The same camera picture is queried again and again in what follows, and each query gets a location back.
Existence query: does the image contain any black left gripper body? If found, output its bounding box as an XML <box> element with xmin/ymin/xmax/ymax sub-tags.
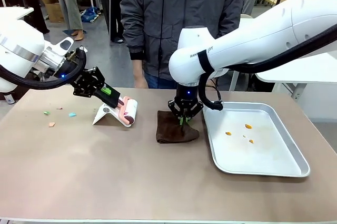
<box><xmin>54</xmin><ymin>59</ymin><xmax>106</xmax><ymax>100</ymax></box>

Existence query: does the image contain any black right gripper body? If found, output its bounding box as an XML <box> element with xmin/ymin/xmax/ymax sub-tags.
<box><xmin>167</xmin><ymin>83</ymin><xmax>204</xmax><ymax>119</ymax></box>

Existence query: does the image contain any brown cloth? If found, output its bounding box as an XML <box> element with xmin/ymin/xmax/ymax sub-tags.
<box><xmin>155</xmin><ymin>110</ymin><xmax>200</xmax><ymax>145</ymax></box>

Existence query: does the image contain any pink white lint roller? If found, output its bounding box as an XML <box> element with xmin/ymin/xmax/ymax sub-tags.
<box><xmin>117</xmin><ymin>96</ymin><xmax>140</xmax><ymax>128</ymax></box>

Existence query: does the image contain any person's right forearm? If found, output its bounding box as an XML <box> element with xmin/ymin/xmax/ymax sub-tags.
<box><xmin>123</xmin><ymin>21</ymin><xmax>147</xmax><ymax>62</ymax></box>

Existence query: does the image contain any person's left forearm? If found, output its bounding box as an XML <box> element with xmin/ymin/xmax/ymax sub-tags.
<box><xmin>218</xmin><ymin>21</ymin><xmax>244</xmax><ymax>41</ymax></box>

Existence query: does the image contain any person's right hand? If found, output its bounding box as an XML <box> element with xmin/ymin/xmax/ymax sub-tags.
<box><xmin>133</xmin><ymin>60</ymin><xmax>148</xmax><ymax>89</ymax></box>

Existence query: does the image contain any white folded stand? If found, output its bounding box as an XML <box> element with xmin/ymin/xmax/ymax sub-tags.
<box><xmin>92</xmin><ymin>104</ymin><xmax>132</xmax><ymax>128</ymax></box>

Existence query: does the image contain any dark brown handbag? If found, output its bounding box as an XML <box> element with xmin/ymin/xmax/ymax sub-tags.
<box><xmin>10</xmin><ymin>75</ymin><xmax>41</xmax><ymax>100</ymax></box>

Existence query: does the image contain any blue plastic bag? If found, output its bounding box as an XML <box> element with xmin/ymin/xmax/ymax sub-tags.
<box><xmin>80</xmin><ymin>6</ymin><xmax>100</xmax><ymax>23</ymax></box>

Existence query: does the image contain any silver metal tray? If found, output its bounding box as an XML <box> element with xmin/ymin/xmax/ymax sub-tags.
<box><xmin>202</xmin><ymin>101</ymin><xmax>311</xmax><ymax>178</ymax></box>

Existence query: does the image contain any person in black clothes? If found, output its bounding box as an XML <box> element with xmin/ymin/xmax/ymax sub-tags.
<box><xmin>106</xmin><ymin>0</ymin><xmax>125</xmax><ymax>43</ymax></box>

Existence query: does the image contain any person in grey jacket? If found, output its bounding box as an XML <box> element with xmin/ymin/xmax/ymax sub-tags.
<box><xmin>120</xmin><ymin>0</ymin><xmax>245</xmax><ymax>90</ymax></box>

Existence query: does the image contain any cardboard box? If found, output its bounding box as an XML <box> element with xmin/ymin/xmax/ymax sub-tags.
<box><xmin>38</xmin><ymin>0</ymin><xmax>65</xmax><ymax>23</ymax></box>

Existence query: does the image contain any person in red top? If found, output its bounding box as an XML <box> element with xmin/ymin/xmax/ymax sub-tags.
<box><xmin>49</xmin><ymin>0</ymin><xmax>85</xmax><ymax>42</ymax></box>

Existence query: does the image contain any small white table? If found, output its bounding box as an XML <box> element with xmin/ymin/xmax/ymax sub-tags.
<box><xmin>0</xmin><ymin>6</ymin><xmax>35</xmax><ymax>22</ymax></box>

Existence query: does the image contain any large white table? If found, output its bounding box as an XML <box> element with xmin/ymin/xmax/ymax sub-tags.
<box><xmin>229</xmin><ymin>14</ymin><xmax>337</xmax><ymax>93</ymax></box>

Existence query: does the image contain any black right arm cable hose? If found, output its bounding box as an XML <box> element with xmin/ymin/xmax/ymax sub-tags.
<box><xmin>197</xmin><ymin>22</ymin><xmax>337</xmax><ymax>111</ymax></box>

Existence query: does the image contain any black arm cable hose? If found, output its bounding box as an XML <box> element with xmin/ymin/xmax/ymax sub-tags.
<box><xmin>197</xmin><ymin>22</ymin><xmax>337</xmax><ymax>111</ymax></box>
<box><xmin>0</xmin><ymin>46</ymin><xmax>88</xmax><ymax>91</ymax></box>

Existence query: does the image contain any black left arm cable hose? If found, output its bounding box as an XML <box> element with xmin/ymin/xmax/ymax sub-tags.
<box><xmin>0</xmin><ymin>46</ymin><xmax>88</xmax><ymax>91</ymax></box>

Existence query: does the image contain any black hanging cord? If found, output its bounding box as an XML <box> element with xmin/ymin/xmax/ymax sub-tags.
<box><xmin>157</xmin><ymin>0</ymin><xmax>165</xmax><ymax>88</ymax></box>

